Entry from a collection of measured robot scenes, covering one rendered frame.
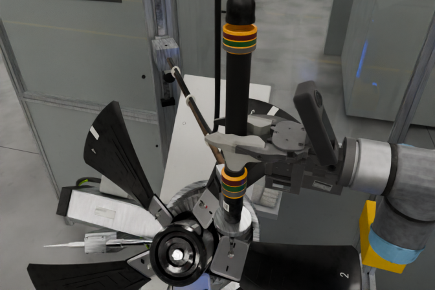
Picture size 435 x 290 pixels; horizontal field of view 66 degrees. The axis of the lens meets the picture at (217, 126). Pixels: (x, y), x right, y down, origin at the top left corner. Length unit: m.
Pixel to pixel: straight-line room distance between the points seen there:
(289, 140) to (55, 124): 1.55
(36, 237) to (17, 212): 0.30
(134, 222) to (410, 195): 0.64
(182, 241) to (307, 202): 0.97
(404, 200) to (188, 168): 0.61
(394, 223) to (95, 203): 0.71
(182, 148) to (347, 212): 0.88
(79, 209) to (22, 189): 1.95
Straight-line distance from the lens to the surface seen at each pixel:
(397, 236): 0.57
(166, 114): 1.28
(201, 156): 0.95
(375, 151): 0.49
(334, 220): 1.64
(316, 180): 0.52
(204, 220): 0.71
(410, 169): 0.50
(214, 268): 0.72
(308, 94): 0.43
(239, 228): 0.62
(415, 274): 1.91
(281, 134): 0.49
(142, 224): 0.90
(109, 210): 0.94
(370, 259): 1.02
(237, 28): 0.46
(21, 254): 2.49
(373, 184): 0.49
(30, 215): 2.69
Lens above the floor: 1.79
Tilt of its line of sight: 34 degrees down
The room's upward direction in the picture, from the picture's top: straight up
